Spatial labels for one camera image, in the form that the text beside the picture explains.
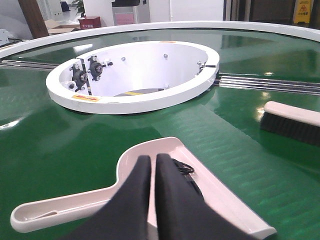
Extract pink hand brush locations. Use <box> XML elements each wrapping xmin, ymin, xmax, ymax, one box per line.
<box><xmin>260</xmin><ymin>101</ymin><xmax>320</xmax><ymax>147</ymax></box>

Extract brown wooden pillar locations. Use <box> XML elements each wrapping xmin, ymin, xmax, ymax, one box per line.
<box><xmin>18</xmin><ymin>0</ymin><xmax>49</xmax><ymax>39</ymax></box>

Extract black bearing block right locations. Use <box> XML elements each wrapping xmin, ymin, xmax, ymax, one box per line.
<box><xmin>87</xmin><ymin>55</ymin><xmax>113</xmax><ymax>81</ymax></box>

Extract red box on floor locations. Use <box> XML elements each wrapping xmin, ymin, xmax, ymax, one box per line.
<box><xmin>78</xmin><ymin>16</ymin><xmax>102</xmax><ymax>30</ymax></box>

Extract black cable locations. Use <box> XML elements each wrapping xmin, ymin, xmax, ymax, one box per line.
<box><xmin>171</xmin><ymin>157</ymin><xmax>203</xmax><ymax>198</ymax></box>

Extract cardboard box on floor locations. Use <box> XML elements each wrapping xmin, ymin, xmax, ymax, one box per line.
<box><xmin>44</xmin><ymin>19</ymin><xmax>80</xmax><ymax>36</ymax></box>

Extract chrome conveyor rollers left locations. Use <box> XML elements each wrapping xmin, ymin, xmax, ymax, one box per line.
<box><xmin>0</xmin><ymin>59</ymin><xmax>59</xmax><ymax>72</ymax></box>

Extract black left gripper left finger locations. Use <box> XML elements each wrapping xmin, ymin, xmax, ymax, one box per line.
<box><xmin>62</xmin><ymin>155</ymin><xmax>151</xmax><ymax>240</ymax></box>

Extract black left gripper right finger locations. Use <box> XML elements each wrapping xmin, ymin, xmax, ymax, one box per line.
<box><xmin>155</xmin><ymin>153</ymin><xmax>254</xmax><ymax>240</ymax></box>

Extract chrome conveyor rollers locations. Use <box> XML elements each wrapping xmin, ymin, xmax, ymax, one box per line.
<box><xmin>213</xmin><ymin>75</ymin><xmax>320</xmax><ymax>96</ymax></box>
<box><xmin>0</xmin><ymin>59</ymin><xmax>59</xmax><ymax>72</ymax></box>

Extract black bearing block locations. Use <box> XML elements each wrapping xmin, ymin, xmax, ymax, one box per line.
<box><xmin>87</xmin><ymin>55</ymin><xmax>113</xmax><ymax>81</ymax></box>
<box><xmin>69</xmin><ymin>63</ymin><xmax>88</xmax><ymax>92</ymax></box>

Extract white outer conveyor rim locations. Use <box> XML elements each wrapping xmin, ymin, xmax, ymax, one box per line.
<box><xmin>0</xmin><ymin>20</ymin><xmax>320</xmax><ymax>59</ymax></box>

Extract black bearing block left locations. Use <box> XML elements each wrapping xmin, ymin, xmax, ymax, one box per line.
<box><xmin>69</xmin><ymin>63</ymin><xmax>88</xmax><ymax>92</ymax></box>

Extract chrome conveyor rollers right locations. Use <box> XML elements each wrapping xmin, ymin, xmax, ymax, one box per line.
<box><xmin>213</xmin><ymin>75</ymin><xmax>320</xmax><ymax>96</ymax></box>

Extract yellow wet floor sign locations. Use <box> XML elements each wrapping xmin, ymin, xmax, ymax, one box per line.
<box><xmin>293</xmin><ymin>0</ymin><xmax>314</xmax><ymax>25</ymax></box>

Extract white inner conveyor ring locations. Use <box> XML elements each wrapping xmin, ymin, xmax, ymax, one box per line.
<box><xmin>45</xmin><ymin>40</ymin><xmax>221</xmax><ymax>115</ymax></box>

